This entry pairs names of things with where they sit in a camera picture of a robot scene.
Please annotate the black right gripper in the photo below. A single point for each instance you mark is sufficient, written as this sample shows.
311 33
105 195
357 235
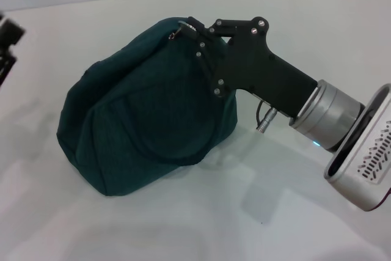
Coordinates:
256 65

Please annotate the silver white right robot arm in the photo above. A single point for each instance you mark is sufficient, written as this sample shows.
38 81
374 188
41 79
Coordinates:
330 117

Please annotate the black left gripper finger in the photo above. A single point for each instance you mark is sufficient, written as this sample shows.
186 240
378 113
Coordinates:
10 33

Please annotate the dark teal fabric lunch bag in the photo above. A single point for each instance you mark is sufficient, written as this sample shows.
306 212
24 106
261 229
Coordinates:
137 120

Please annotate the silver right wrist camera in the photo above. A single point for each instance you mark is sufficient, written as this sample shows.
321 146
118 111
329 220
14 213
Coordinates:
366 157

